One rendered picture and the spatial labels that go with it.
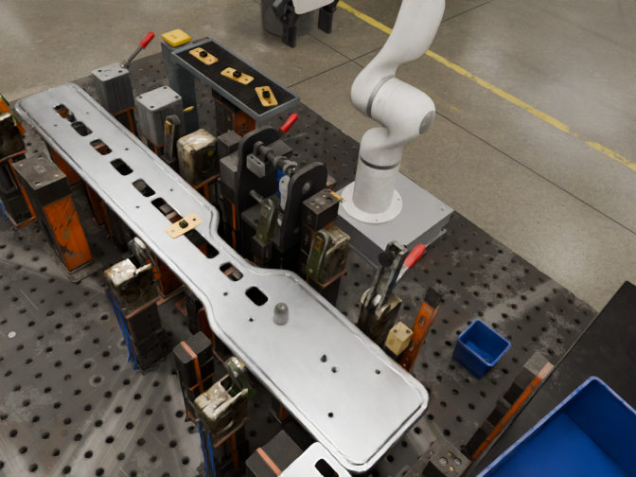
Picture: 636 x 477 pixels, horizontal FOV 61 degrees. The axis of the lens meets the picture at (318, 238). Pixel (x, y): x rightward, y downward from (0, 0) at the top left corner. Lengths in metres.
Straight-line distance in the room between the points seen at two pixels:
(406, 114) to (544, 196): 1.96
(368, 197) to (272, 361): 0.68
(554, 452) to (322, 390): 0.42
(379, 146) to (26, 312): 1.02
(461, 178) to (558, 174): 0.60
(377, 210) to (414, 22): 0.56
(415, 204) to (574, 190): 1.79
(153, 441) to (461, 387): 0.76
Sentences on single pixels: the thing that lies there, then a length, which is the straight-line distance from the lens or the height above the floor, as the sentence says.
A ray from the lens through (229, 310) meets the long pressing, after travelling 1.13.
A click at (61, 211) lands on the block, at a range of 1.50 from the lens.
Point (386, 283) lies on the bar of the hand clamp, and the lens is 1.05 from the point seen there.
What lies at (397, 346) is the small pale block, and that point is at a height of 1.04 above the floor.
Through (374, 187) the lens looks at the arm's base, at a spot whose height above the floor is 0.91.
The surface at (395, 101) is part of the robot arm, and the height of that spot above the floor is 1.20.
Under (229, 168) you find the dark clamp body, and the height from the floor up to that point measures 1.08.
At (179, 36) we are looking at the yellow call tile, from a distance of 1.67.
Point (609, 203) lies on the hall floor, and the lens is 3.39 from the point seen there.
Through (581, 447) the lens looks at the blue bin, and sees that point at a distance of 1.11.
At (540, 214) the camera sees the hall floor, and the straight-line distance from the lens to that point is 3.11.
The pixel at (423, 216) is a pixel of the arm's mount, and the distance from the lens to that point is 1.67.
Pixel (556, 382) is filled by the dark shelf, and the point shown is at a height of 1.03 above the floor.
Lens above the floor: 1.93
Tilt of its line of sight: 48 degrees down
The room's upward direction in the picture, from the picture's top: 7 degrees clockwise
